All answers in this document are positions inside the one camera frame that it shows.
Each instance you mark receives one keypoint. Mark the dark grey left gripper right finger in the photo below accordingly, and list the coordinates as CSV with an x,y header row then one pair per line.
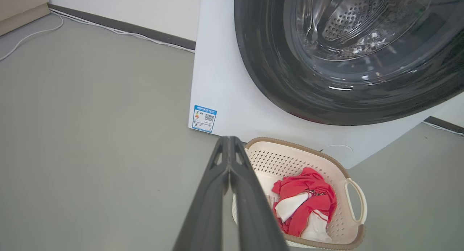
x,y
253,214

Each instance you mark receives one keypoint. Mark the beige cardboard box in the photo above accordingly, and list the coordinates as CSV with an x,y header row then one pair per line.
x,y
18,8

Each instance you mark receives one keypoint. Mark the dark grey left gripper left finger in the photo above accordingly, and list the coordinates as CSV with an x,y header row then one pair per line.
x,y
208,207

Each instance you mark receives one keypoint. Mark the red and white garment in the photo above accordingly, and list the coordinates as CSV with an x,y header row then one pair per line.
x,y
308,189

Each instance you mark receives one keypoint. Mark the white front-load washing machine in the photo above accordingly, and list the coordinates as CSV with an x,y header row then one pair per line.
x,y
224,80

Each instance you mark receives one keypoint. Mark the blue energy label sticker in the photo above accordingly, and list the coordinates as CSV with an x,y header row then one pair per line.
x,y
204,118

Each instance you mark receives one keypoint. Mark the black round glass washer door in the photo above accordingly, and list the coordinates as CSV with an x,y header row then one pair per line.
x,y
261,62

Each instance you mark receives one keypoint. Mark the round white filter cover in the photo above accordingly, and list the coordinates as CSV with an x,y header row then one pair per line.
x,y
339,151

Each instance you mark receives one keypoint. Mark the cream perforated laundry basket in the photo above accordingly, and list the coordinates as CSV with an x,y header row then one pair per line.
x,y
282,158

